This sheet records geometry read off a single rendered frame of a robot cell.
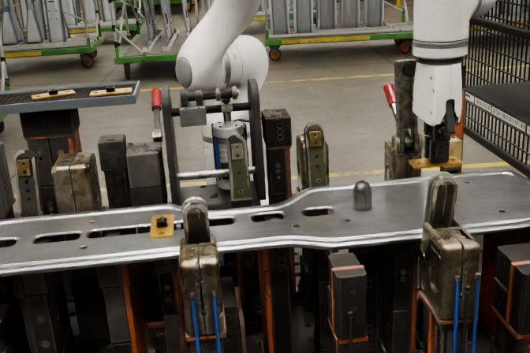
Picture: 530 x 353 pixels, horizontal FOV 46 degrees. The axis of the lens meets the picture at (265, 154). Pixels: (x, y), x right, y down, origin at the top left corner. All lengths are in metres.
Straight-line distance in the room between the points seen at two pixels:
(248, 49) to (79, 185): 0.54
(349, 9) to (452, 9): 7.18
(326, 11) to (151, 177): 7.04
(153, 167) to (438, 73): 0.54
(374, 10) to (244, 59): 6.79
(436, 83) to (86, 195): 0.64
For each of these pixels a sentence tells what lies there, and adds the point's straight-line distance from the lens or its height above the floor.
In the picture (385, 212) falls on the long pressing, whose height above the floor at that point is 1.00.
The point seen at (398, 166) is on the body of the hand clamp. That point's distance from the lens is 1.22.
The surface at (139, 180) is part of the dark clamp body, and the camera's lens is 1.19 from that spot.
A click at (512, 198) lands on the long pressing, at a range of 1.15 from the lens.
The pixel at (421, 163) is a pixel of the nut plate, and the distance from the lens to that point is 1.08.
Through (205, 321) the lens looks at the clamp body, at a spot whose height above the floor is 0.95.
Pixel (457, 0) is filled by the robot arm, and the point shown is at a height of 1.34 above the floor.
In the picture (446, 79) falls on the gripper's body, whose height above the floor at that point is 1.22.
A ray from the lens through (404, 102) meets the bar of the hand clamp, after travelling 1.21.
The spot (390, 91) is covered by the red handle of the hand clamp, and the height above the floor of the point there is 1.14.
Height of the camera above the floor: 1.44
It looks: 19 degrees down
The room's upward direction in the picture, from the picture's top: 3 degrees counter-clockwise
